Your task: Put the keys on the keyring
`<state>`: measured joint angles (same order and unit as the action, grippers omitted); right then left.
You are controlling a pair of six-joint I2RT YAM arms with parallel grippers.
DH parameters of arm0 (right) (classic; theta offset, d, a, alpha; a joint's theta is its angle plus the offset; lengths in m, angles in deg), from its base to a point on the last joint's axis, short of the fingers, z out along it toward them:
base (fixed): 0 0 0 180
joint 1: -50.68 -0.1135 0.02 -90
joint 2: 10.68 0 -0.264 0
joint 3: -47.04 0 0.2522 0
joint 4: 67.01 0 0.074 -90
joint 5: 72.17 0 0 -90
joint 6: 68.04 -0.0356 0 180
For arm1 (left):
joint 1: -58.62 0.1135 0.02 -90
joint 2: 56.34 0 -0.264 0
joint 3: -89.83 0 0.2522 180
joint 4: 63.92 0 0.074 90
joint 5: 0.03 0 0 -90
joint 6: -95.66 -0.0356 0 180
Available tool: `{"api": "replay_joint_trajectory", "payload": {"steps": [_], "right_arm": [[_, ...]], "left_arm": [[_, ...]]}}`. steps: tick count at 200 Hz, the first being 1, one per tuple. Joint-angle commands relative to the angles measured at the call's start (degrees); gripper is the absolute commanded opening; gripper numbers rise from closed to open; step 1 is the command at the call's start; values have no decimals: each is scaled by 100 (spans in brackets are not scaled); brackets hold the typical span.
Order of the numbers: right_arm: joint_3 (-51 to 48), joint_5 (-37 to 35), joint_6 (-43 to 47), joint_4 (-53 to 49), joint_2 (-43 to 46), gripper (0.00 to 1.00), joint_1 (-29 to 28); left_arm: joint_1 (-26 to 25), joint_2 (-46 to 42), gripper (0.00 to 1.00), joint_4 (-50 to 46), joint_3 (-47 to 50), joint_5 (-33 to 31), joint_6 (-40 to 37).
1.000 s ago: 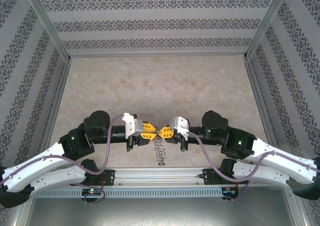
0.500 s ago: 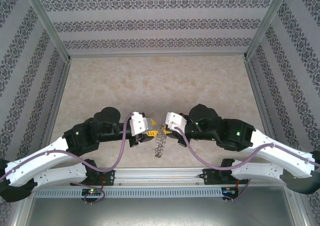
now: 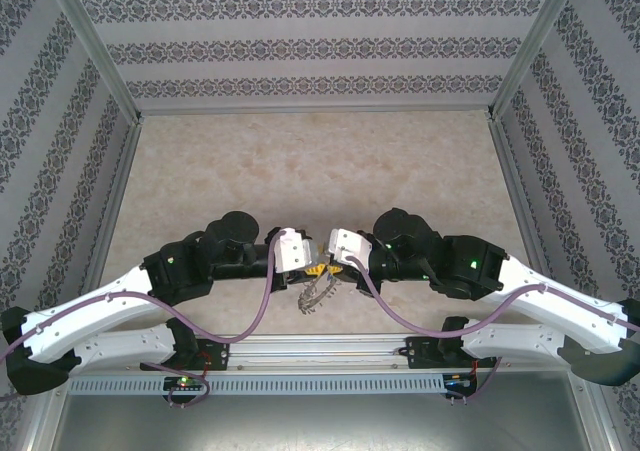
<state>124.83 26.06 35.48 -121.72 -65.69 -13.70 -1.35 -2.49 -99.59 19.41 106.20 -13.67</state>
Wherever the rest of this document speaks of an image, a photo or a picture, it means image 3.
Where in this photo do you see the small circuit board green light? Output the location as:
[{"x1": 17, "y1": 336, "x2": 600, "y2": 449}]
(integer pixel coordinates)
[{"x1": 163, "y1": 375, "x2": 210, "y2": 392}]

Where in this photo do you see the grey metal shelf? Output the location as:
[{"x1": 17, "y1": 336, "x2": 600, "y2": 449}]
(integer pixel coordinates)
[{"x1": 49, "y1": 393, "x2": 614, "y2": 451}]

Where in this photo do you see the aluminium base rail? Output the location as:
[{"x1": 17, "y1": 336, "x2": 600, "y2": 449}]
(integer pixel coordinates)
[{"x1": 197, "y1": 334, "x2": 496, "y2": 372}]

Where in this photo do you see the white slotted cable duct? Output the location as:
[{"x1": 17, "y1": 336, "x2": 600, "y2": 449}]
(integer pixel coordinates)
[{"x1": 67, "y1": 370, "x2": 447, "y2": 397}]

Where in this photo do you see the thin aluminium frame rail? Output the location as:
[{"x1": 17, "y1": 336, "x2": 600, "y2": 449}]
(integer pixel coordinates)
[{"x1": 135, "y1": 104, "x2": 494, "y2": 118}]

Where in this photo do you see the aluminium frame post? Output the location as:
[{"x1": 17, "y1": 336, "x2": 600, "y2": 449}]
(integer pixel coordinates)
[
  {"x1": 485, "y1": 0, "x2": 585, "y2": 121},
  {"x1": 42, "y1": 0, "x2": 145, "y2": 122}
]

